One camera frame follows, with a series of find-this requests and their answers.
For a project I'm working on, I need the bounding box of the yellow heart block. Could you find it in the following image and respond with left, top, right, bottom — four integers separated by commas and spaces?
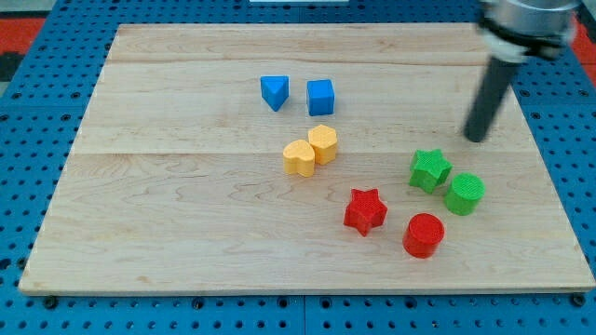
282, 140, 315, 177

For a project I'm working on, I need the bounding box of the yellow hexagon block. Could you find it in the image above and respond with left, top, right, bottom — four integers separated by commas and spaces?
308, 125, 338, 165

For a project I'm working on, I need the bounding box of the blue cube block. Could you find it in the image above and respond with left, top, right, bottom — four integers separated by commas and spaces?
306, 79, 335, 116

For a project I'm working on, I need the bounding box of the red star block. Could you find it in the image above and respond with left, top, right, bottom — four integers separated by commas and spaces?
344, 189, 387, 236

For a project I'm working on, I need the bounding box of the blue triangle block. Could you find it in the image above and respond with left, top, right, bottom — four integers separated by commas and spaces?
260, 75, 290, 112

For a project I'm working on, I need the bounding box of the wooden board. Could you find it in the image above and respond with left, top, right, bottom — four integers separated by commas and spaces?
19, 23, 595, 296

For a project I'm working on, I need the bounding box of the green star block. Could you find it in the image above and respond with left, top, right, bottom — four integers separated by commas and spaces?
409, 149, 453, 194

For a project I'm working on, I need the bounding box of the red cylinder block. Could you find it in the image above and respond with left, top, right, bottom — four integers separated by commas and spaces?
402, 213, 445, 259

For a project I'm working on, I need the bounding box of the green cylinder block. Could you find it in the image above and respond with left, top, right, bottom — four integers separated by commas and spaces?
444, 172, 486, 216

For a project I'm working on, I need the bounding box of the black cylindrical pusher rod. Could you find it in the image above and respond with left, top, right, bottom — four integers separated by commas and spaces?
463, 56, 520, 142

